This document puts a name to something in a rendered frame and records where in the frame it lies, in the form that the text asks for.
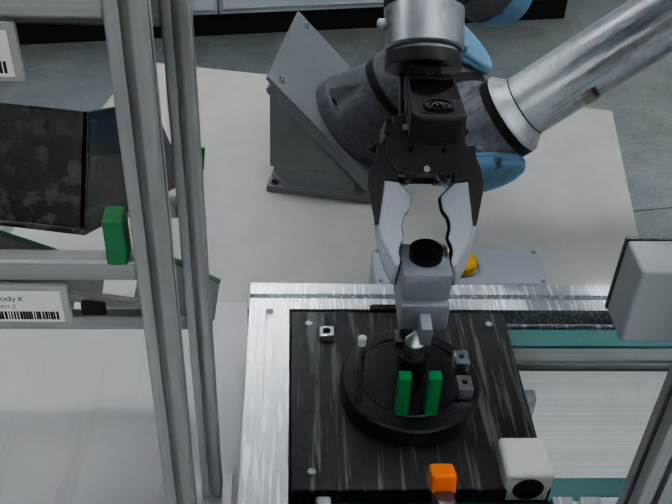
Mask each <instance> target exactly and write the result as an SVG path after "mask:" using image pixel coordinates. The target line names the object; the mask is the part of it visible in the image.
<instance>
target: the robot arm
mask: <svg viewBox="0 0 672 504"><path fill-rule="evenodd" d="M531 3H532V0H384V18H379V19H378V20H377V28H378V29H386V31H385V33H384V41H383V50H382V51H381V52H379V53H378V54H377V55H375V56H374V57H373V58H372V59H370V60H369V61H368V62H366V63H365V64H363V65H361V66H358V67H355V68H352V69H349V70H346V71H343V72H340V73H337V74H334V75H332V76H330V77H328V78H327V79H326V80H324V81H323V82H322V83H321V84H319V85H318V87H317V90H316V102H317V106H318V109H319V112H320V115H321V117H322V119H323V121H324V123H325V125H326V127H327V128H328V130H329V132H330V133H331V134H332V136H333V137H334V139H335V140H336V141H337V142H338V143H339V145H340V146H341V147H342V148H343V149H344V150H345V151H346V152H347V153H348V154H350V155H351V156H352V157H353V158H355V159H356V160H358V161H360V162H362V163H364V164H367V165H372V167H371V169H370V172H369V177H368V193H369V198H370V202H371V207H372V212H373V217H374V230H375V235H376V241H377V247H378V252H379V257H380V261H381V264H382V267H383V269H384V272H385V274H386V276H387V278H388V280H389V282H390V284H393V285H396V283H397V278H398V274H399V270H400V266H401V261H400V249H399V248H400V245H401V243H402V241H403V238H404V235H403V230H402V223H403V218H404V217H405V215H406V214H407V213H408V212H409V210H410V206H411V201H412V196H411V195H410V193H409V192H408V191H407V190H406V189H405V188H404V187H403V186H402V185H408V184H432V186H443V187H444V188H445V189H446V191H445V192H444V193H442V194H441V196H440V197H439V198H438V204H439V210H440V213H441V214H442V216H443V217H444V218H445V220H446V224H447V232H446V237H445V240H446V243H447V245H448V247H449V259H450V264H451V268H452V273H453V280H452V285H456V284H457V283H458V281H459V279H460V278H461V276H462V274H463V272H464V269H465V267H466V265H467V262H468V259H469V255H470V251H471V247H472V242H473V238H474V233H475V228H476V225H477V221H478V216H479V210H480V205H481V200H482V195H483V192H487V191H490V190H493V189H496V188H499V187H502V186H504V185H506V184H508V183H510V182H512V181H514V180H515V179H517V178H518V177H519V176H520V175H521V174H523V172H524V171H525V168H526V166H525V163H526V161H525V159H524V158H523V157H524V156H526V155H527V154H529V153H530V152H532V151H534V150H535V149H537V146H538V142H539V138H540V135H541V133H542V132H544V131H545V130H547V129H549V128H550V127H552V126H554V125H555V124H557V123H558V122H560V121H562V120H563V119H565V118H567V117H568V116H570V115H572V114H573V113H575V112H576V111H578V110H580V109H581V108H583V107H585V106H586V105H588V104H590V103H591V102H593V101H595V100H596V99H598V98H599V97H601V96H603V95H604V94H606V93H608V92H609V91H611V90H613V89H614V88H616V87H617V86H619V85H621V84H622V83H624V82H626V81H627V80H629V79H631V78H632V77H634V76H635V75H637V74H639V73H640V72H642V71H644V70H645V69H647V68H649V67H650V66H652V65H654V64H655V63H657V62H658V61H660V60H662V59H663V58H665V57H667V56H668V55H670V54H672V0H628V1H627V2H625V3H624V4H622V5H620V6H619V7H617V8H616V9H614V10H613V11H611V12H610V13H608V14H607V15H605V16H604V17H602V18H601V19H599V20H598V21H596V22H595V23H593V24H592V25H590V26H588V27H587V28H585V29H584V30H582V31H581V32H579V33H578V34H576V35H575V36H573V37H572V38H570V39H569V40H567V41H566V42H564V43H563V44H561V45H559V46H558V47H556V48H555V49H553V50H552V51H550V52H549V53H547V54H546V55H544V56H543V57H541V58H540V59H538V60H537V61H535V62H534V63H532V64H531V65H529V66H527V67H526V68H524V69H523V70H521V71H520V72H518V73H517V74H515V75H514V76H512V77H511V78H509V79H502V78H497V77H491V78H489V79H487V80H486V81H485V79H484V77H483V75H487V74H488V73H489V71H490V70H491V69H492V60H491V58H490V56H489V54H488V53H487V51H486V49H485V48H484V47H483V45H482V44H481V42H480V41H479V40H478V39H477V38H476V36H475V35H474V34H473V33H472V32H471V31H470V30H469V29H468V28H467V27H466V26H465V17H466V18H467V19H468V20H470V21H471V22H473V23H476V24H484V25H487V26H490V27H495V28H500V27H505V26H508V25H511V24H513V23H514V22H516V21H518V20H519V19H520V18H521V17H522V16H523V15H524V14H525V13H526V11H527V10H528V8H529V7H530V5H531Z"/></svg>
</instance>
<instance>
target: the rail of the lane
mask: <svg viewBox="0 0 672 504"><path fill-rule="evenodd" d="M609 289H610V285H452V286H451V292H450V297H449V304H450V309H449V313H503V316H504V319H505V323H506V326H507V330H616V328H615V326H614V324H613V321H612V319H611V316H610V314H609V312H608V309H606V308H605V306H604V305H605V302H606V299H607V296H608V292H609ZM250 309H266V314H273V309H289V371H290V329H291V313H292V312H361V313H397V312H396V304H395V296H394V289H393V284H302V283H251V284H249V287H248V302H247V322H248V329H249V312H250Z"/></svg>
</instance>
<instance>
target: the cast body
mask: <svg viewBox="0 0 672 504"><path fill-rule="evenodd" d="M399 249H400V261H401V266H400V270H399V274H398V278H397V283H396V285H393V289H394V296H395V304H396V312H397V319H398V326H399V328H400V329H417V331H418V338H419V344H420V345H427V346H429V345H431V339H432V332H433V329H446V327H447V321H448V315H449V309H450V304H449V297H450V292H451V286H452V280H453V273H452V268H451V264H450V259H449V254H448V250H447V246H446V245H445V244H439V243H438V242H436V241H434V240H431V239H418V240H416V241H414V242H412V243H411V244H401V245H400V248H399Z"/></svg>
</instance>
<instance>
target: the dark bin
mask: <svg viewBox="0 0 672 504"><path fill-rule="evenodd" d="M162 128H163V138H164V149H165V160H166V170H167V181H168V191H170V190H172V189H174V188H175V179H174V168H173V157H172V145H171V144H170V142H169V139H168V137H167V135H166V132H165V130H164V127H163V125H162ZM107 206H124V207H126V210H127V213H128V204H127V197H126V189H125V181H124V174H123V166H122V158H121V151H120V143H119V135H118V128H117V120H116V112H115V106H114V107H108V108H102V109H96V110H90V111H76V110H67V109H57V108H48V107H38V106H29V105H20V104H10V103H1V102H0V225H1V226H9V227H18V228H26V229H35V230H43V231H52V232H60V233H68V234H77V235H87V234H88V233H90V232H92V231H94V230H96V229H98V228H100V227H102V224H101V220H102V217H103V213H104V210H105V208H106V207H107Z"/></svg>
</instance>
